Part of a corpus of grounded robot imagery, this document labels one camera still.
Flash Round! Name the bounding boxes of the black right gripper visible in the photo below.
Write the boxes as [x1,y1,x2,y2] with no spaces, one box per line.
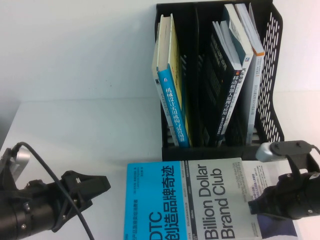
[248,171,311,222]

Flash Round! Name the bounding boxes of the white magazine with suited man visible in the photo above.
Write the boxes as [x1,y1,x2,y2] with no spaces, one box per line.
[239,159,299,240]

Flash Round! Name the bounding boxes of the black plastic mesh book stand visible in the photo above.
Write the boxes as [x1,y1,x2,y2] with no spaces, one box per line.
[155,0,286,162]

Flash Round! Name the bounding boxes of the blue spine yellow cover book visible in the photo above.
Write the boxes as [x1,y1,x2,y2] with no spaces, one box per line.
[156,13,193,149]

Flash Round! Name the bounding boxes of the white book with orange band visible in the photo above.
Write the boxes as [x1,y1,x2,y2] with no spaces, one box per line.
[234,2,265,145]

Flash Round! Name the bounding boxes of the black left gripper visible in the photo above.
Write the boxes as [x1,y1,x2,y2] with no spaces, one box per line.
[48,171,112,223]

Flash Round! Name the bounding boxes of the white spine teal cover book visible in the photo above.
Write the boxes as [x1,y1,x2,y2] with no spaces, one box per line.
[223,3,257,83]

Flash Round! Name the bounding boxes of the black left camera cable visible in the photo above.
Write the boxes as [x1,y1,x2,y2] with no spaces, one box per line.
[11,141,95,240]

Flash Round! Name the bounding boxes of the blue and grey DTC book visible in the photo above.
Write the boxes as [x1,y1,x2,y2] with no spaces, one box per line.
[123,157,265,240]

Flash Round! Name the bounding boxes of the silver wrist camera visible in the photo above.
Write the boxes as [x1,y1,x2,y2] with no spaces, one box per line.
[0,147,31,196]
[255,140,320,173]

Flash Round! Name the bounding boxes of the black mobile robot book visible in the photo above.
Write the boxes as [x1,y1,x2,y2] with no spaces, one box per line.
[199,21,247,145]

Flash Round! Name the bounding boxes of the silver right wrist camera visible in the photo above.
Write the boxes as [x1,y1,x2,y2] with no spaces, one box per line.
[255,140,320,173]

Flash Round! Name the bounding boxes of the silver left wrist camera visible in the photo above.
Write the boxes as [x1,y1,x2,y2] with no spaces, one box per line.
[0,147,31,196]

